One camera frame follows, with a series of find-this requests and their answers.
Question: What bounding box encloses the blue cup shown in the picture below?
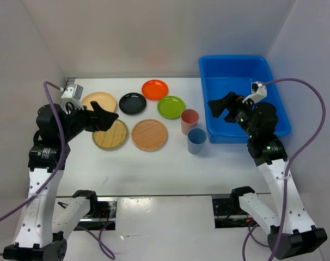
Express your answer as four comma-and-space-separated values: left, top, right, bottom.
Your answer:
187, 128, 207, 154

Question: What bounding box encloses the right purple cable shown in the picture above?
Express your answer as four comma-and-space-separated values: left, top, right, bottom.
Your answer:
241, 78, 326, 261

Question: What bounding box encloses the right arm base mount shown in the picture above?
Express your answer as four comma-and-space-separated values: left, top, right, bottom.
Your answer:
211, 194, 256, 229

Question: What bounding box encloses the green plate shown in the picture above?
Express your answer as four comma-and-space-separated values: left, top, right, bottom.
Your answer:
157, 96, 186, 119

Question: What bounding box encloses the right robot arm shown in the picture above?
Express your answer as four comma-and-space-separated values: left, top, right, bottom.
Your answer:
207, 92, 327, 260

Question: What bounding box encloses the brown woven bamboo tray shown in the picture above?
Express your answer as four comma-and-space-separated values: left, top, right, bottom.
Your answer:
131, 119, 168, 152

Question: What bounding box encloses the orange plate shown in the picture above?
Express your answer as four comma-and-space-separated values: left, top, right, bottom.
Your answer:
142, 79, 169, 101

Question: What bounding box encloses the light woven bamboo tray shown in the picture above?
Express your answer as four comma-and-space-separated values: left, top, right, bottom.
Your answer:
92, 120, 129, 150

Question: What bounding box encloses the pink cup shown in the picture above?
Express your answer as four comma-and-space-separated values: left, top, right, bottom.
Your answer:
180, 109, 199, 135

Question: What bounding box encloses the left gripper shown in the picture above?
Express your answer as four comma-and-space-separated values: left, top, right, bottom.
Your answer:
59, 100, 119, 141

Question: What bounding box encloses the black plate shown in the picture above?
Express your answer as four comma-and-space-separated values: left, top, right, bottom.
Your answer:
119, 92, 146, 115

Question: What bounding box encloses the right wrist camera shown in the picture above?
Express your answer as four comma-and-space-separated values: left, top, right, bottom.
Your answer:
242, 81, 267, 104

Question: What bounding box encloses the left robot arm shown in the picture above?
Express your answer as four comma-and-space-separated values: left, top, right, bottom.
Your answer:
2, 102, 119, 260

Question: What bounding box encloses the blue plastic bin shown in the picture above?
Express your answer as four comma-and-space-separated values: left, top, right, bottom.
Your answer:
198, 55, 292, 144

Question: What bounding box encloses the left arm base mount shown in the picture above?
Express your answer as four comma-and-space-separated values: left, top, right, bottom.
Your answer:
78, 197, 118, 231

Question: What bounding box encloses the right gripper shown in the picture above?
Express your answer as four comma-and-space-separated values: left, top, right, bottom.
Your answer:
207, 91, 258, 138

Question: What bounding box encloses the beige plate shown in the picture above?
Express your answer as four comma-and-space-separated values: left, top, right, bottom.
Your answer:
81, 92, 117, 112

